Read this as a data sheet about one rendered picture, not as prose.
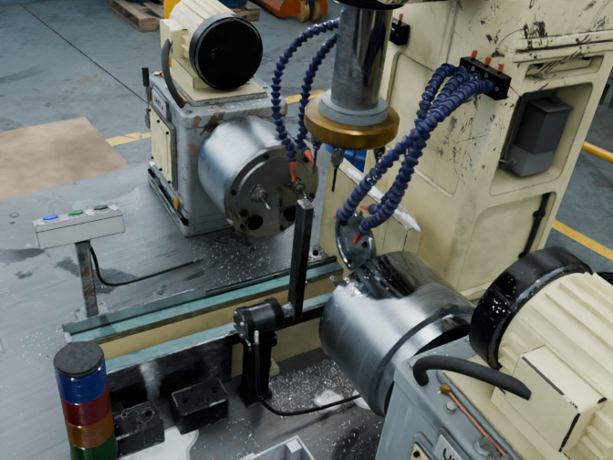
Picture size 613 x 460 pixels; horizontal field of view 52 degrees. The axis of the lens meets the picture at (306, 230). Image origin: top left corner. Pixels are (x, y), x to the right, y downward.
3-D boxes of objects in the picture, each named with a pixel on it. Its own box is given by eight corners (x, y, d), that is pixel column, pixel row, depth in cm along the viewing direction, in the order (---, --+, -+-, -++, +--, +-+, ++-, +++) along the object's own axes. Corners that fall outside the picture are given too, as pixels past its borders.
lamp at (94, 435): (107, 406, 89) (104, 385, 86) (119, 438, 85) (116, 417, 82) (63, 421, 86) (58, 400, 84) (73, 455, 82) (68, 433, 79)
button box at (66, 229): (119, 225, 137) (114, 203, 135) (126, 232, 131) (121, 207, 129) (36, 243, 129) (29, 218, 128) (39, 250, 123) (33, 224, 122)
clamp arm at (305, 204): (297, 308, 121) (309, 196, 107) (305, 318, 119) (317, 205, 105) (281, 312, 120) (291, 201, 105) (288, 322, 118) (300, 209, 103)
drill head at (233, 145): (259, 167, 182) (264, 85, 168) (322, 235, 157) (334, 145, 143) (177, 182, 171) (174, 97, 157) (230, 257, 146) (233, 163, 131)
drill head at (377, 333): (391, 308, 136) (412, 212, 122) (528, 455, 108) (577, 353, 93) (290, 341, 125) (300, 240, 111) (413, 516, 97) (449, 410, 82)
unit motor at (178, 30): (215, 121, 197) (217, -18, 173) (261, 170, 175) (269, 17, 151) (135, 133, 186) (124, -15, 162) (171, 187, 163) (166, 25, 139)
